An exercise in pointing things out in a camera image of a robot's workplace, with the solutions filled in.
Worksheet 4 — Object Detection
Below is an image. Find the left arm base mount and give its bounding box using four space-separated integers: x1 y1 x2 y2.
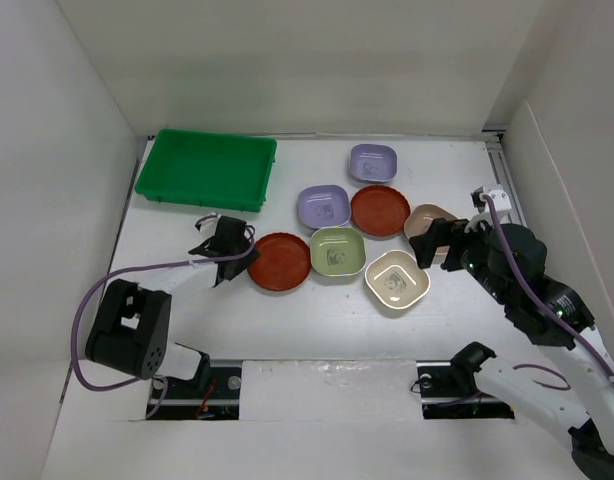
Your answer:
146 360 243 421

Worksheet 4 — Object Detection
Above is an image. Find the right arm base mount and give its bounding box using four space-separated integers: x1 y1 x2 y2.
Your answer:
410 361 515 420

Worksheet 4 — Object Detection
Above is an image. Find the purple square bowl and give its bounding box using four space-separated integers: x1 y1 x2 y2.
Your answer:
348 144 398 184
297 185 351 230

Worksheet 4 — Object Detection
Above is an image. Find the green plastic bin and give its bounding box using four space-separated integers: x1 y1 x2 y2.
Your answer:
135 129 277 212

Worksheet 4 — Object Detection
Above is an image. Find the red round plate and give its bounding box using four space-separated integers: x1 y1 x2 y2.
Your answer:
247 232 311 292
350 185 411 237

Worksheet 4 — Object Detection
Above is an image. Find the cream square bowl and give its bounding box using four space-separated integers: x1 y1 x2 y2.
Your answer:
364 250 431 311

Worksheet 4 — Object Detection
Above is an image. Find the purple square bowl far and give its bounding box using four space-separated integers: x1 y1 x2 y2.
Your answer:
348 144 398 184

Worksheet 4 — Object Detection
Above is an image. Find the pink square bowl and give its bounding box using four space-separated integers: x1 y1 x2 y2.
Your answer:
403 204 457 248

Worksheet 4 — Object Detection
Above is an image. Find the wrist white camera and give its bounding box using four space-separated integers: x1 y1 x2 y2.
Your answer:
471 184 512 224
194 212 222 234

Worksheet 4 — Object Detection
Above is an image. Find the green square bowl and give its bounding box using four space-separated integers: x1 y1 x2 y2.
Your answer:
309 227 367 277

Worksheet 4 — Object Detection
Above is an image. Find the purple square bowl near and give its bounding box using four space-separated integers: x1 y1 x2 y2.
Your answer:
297 185 351 230

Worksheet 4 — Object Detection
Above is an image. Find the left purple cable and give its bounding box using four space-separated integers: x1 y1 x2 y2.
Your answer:
69 219 256 419

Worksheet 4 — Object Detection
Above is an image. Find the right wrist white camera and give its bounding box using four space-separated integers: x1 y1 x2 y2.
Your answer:
471 184 512 224

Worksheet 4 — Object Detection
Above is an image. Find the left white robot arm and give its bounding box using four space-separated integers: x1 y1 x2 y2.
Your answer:
70 214 259 397

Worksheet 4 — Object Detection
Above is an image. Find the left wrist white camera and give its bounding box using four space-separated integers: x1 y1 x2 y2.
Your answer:
194 212 222 234

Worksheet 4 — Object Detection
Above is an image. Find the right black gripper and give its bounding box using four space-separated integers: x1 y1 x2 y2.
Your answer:
408 210 511 304

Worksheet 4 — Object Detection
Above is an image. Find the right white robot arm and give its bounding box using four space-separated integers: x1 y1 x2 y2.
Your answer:
408 219 614 479

